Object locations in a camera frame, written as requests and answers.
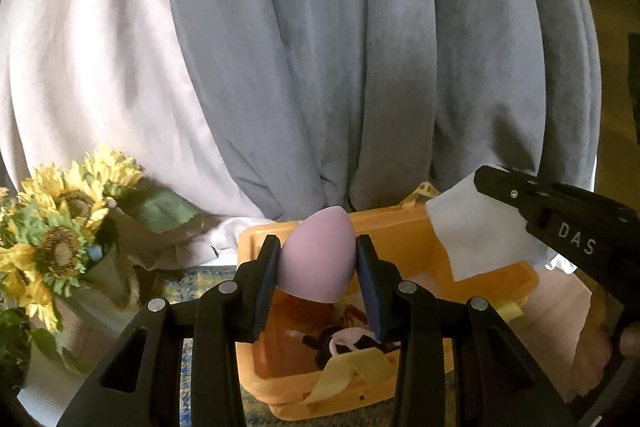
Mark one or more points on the black mouse plush toy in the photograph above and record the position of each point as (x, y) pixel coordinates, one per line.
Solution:
(345, 342)

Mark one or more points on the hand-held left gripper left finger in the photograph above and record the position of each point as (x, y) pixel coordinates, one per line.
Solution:
(267, 287)

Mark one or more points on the grey curtain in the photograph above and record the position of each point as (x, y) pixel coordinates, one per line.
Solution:
(350, 57)

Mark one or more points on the person's right hand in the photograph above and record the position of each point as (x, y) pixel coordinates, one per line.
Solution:
(631, 339)

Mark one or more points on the pale pink curtain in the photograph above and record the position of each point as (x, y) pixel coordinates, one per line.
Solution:
(100, 82)

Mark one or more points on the pink egg-shaped sponge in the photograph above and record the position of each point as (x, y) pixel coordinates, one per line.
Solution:
(315, 252)

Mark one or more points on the sunflower bouquet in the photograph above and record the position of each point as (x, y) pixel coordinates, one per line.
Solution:
(65, 227)

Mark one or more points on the yellow blue plaid blanket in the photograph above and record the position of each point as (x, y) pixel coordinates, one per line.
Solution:
(210, 279)

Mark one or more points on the white cloth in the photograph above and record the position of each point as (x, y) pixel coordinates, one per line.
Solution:
(465, 232)

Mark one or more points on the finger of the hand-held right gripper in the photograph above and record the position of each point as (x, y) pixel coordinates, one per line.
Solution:
(550, 217)

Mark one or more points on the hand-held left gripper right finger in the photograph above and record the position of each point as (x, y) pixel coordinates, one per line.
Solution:
(370, 292)

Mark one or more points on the white flower pot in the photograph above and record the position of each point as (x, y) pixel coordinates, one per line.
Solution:
(55, 387)

